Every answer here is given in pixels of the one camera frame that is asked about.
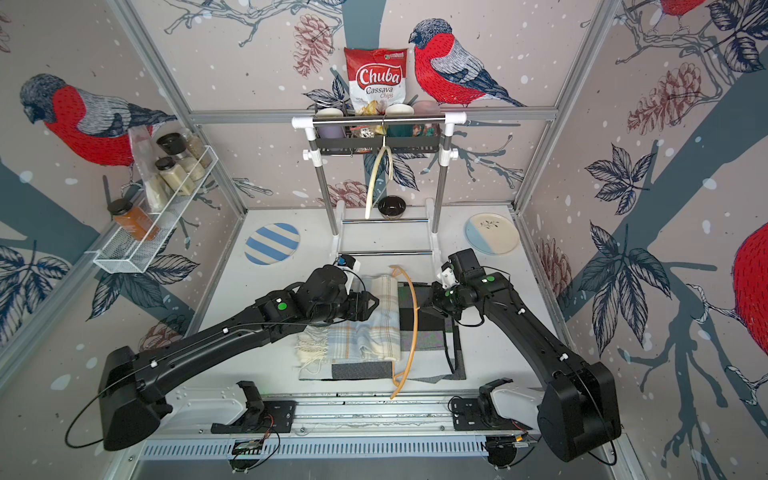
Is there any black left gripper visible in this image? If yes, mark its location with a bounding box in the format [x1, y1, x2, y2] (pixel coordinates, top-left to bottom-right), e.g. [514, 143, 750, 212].
[310, 288, 383, 324]

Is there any blue cream plaid scarf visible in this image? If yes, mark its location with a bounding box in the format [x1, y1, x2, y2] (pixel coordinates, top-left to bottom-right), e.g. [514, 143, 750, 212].
[296, 275, 401, 368]

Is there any orange wooden hanger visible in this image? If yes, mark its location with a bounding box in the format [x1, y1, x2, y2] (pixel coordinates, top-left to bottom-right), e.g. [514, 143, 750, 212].
[388, 265, 422, 400]

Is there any cream wooden hanger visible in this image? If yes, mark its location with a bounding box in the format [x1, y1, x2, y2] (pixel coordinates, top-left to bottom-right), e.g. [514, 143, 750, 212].
[364, 124, 394, 220]

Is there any black grey checkered scarf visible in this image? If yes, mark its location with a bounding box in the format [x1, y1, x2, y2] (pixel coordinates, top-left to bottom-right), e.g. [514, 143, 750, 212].
[298, 283, 467, 384]

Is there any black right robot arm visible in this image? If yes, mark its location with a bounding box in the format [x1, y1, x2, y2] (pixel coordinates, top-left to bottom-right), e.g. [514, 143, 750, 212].
[428, 249, 621, 461]

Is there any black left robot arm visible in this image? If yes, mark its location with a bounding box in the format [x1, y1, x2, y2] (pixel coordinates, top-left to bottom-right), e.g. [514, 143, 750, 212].
[97, 265, 379, 451]

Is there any cream and blue plate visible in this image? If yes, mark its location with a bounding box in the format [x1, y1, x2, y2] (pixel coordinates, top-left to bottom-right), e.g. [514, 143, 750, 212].
[464, 213, 520, 256]

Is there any small black bowl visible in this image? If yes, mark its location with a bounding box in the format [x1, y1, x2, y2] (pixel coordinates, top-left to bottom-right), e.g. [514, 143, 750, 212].
[377, 195, 407, 220]

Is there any blue striped round plate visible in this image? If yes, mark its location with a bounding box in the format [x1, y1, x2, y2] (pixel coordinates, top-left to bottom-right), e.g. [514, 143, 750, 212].
[244, 222, 301, 266]

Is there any white steel clothes rack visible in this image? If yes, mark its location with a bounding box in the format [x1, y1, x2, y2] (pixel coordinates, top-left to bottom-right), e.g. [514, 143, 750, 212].
[291, 111, 468, 279]

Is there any black lid spice jar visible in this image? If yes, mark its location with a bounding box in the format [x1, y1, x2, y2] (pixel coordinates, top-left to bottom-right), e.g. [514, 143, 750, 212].
[156, 132, 206, 182]
[155, 156, 194, 196]

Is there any red Chuba chips bag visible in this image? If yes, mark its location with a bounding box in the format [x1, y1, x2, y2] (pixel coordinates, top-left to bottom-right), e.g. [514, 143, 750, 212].
[344, 48, 408, 114]

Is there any orange spice jar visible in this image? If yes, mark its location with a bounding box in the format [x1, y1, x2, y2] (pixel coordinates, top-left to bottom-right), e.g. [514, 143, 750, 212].
[107, 198, 158, 241]

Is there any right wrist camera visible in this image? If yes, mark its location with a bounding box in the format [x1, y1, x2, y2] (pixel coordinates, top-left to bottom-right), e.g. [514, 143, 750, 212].
[437, 262, 458, 290]

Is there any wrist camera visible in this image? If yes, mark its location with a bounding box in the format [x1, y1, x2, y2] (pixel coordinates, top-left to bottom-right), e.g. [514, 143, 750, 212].
[437, 262, 458, 290]
[334, 254, 363, 284]

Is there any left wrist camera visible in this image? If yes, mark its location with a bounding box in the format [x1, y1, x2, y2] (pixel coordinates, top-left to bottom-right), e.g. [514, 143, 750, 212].
[334, 254, 363, 284]

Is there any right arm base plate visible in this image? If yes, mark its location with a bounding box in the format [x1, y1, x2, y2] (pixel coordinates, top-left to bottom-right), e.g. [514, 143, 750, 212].
[447, 396, 530, 431]

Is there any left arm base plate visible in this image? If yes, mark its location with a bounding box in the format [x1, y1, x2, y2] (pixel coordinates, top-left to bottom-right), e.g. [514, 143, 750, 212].
[210, 400, 298, 435]

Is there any black wall shelf basket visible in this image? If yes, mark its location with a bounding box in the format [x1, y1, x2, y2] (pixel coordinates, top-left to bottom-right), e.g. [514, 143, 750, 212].
[308, 115, 446, 155]

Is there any white wire spice rack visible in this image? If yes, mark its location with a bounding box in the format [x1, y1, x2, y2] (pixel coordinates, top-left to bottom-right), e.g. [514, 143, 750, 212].
[92, 145, 219, 274]

